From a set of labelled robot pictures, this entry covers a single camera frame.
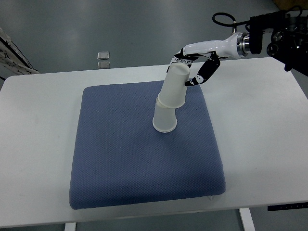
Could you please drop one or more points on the black table control panel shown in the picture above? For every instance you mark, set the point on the black table control panel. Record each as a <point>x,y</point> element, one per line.
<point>291,206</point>

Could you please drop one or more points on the upper metal floor plate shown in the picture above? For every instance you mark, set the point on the upper metal floor plate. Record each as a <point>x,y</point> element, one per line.
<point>103,55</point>

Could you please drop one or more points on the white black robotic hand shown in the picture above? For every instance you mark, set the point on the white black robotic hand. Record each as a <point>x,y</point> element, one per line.
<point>236,46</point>

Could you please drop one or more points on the white paper cup on cushion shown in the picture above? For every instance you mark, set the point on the white paper cup on cushion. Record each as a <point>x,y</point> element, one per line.
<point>164,119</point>

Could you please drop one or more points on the white left table leg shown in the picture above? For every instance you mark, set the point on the white left table leg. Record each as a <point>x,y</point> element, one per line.
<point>70,227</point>

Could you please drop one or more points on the lower metal floor plate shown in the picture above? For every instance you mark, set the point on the lower metal floor plate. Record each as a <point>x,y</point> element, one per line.
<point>103,65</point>

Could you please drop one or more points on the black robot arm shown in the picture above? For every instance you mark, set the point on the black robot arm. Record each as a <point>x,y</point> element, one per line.
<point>289,36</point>

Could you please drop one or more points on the white paper cup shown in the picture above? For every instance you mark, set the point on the white paper cup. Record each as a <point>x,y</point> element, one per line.
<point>173,91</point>
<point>164,119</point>

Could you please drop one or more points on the white right table leg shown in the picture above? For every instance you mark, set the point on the white right table leg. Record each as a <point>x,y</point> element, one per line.
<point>246,219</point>

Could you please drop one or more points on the blue mesh cushion pad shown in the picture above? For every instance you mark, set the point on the blue mesh cushion pad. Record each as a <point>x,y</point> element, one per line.
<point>120,159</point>

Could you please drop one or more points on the metal floor plate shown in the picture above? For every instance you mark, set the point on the metal floor plate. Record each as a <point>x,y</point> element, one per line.
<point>103,55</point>
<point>103,65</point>

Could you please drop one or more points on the white table leg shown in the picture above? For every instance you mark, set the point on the white table leg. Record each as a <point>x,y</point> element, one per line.
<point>246,219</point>
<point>70,227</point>

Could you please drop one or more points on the white patterned fabric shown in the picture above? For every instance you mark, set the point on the white patterned fabric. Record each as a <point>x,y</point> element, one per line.
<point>12,58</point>

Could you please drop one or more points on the brown cardboard box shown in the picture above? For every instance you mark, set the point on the brown cardboard box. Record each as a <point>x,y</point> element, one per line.
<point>287,4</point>

